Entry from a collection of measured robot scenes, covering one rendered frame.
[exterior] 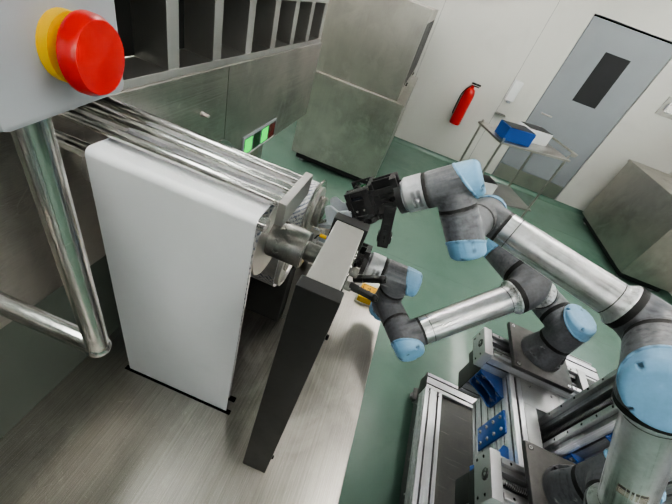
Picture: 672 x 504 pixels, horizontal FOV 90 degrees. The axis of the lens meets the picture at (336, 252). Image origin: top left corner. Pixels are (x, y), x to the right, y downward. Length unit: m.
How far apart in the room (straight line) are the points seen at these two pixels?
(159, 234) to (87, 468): 0.48
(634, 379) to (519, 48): 4.77
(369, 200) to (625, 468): 0.68
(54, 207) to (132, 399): 0.69
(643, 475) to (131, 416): 0.96
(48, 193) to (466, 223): 0.62
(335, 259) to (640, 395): 0.54
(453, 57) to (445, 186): 4.55
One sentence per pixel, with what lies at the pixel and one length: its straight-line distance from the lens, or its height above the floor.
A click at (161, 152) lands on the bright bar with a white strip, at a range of 0.50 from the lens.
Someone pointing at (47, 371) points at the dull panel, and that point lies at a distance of 0.88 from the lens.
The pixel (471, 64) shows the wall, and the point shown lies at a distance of 5.21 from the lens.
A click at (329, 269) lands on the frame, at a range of 0.37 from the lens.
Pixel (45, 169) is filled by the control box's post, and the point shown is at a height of 1.58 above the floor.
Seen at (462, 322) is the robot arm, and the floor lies 1.11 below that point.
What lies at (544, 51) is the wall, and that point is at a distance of 5.31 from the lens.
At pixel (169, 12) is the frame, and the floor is 1.55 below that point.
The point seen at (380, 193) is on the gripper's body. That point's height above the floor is 1.37.
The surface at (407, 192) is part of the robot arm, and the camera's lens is 0.69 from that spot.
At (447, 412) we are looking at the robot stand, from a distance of 1.94.
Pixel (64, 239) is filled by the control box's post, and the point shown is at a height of 1.53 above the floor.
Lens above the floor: 1.69
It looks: 39 degrees down
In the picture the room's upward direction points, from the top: 21 degrees clockwise
